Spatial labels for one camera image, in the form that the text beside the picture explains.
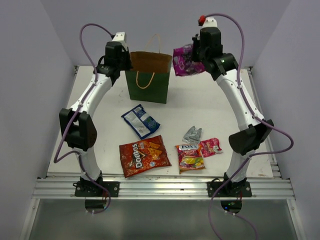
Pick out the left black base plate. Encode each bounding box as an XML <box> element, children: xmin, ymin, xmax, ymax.
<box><xmin>72</xmin><ymin>180</ymin><xmax>120</xmax><ymax>198</ymax></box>

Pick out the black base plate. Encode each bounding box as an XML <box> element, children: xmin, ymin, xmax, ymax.
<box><xmin>72</xmin><ymin>180</ymin><xmax>120</xmax><ymax>198</ymax></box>
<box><xmin>206</xmin><ymin>178</ymin><xmax>253</xmax><ymax>198</ymax></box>

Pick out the aluminium frame rail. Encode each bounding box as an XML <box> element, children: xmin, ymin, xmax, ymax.
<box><xmin>32</xmin><ymin>175</ymin><xmax>295</xmax><ymax>200</ymax></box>

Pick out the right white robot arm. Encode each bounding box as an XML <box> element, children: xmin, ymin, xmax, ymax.
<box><xmin>191</xmin><ymin>26</ymin><xmax>274</xmax><ymax>197</ymax></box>

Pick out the silver foil packet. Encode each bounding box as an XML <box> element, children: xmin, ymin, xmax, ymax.
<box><xmin>182</xmin><ymin>126</ymin><xmax>202</xmax><ymax>145</ymax></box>

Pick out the small pink candy bag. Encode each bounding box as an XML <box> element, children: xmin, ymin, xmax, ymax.
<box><xmin>200</xmin><ymin>137</ymin><xmax>223</xmax><ymax>158</ymax></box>

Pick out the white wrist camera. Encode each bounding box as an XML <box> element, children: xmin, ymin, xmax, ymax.
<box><xmin>198</xmin><ymin>15</ymin><xmax>218</xmax><ymax>28</ymax></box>
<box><xmin>111</xmin><ymin>32</ymin><xmax>126</xmax><ymax>44</ymax></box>

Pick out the Fox's fruits candy bag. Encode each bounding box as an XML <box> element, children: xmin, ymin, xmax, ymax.
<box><xmin>175</xmin><ymin>144</ymin><xmax>206</xmax><ymax>174</ymax></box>

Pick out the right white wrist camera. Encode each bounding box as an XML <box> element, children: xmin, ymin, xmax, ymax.
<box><xmin>198</xmin><ymin>15</ymin><xmax>218</xmax><ymax>28</ymax></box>

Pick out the green paper bag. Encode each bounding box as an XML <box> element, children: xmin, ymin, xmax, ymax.
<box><xmin>124</xmin><ymin>33</ymin><xmax>173</xmax><ymax>105</ymax></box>

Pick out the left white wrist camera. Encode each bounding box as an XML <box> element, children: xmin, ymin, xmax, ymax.
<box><xmin>111</xmin><ymin>32</ymin><xmax>126</xmax><ymax>44</ymax></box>

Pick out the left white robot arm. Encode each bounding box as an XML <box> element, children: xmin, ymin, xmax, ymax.
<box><xmin>53</xmin><ymin>39</ymin><xmax>132</xmax><ymax>197</ymax></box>

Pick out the blue snack bag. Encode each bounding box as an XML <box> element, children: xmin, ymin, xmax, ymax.
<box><xmin>121</xmin><ymin>104</ymin><xmax>161</xmax><ymax>140</ymax></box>

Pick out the purple snack bag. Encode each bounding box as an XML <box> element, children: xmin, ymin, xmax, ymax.
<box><xmin>172</xmin><ymin>43</ymin><xmax>205</xmax><ymax>77</ymax></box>

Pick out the red Doritos bag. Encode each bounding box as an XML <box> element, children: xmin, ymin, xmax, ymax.
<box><xmin>119</xmin><ymin>135</ymin><xmax>171</xmax><ymax>178</ymax></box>

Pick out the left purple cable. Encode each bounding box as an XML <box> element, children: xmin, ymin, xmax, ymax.
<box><xmin>53</xmin><ymin>23</ymin><xmax>116</xmax><ymax>215</ymax></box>

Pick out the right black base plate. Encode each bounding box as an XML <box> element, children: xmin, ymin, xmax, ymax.
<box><xmin>206</xmin><ymin>178</ymin><xmax>253</xmax><ymax>198</ymax></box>

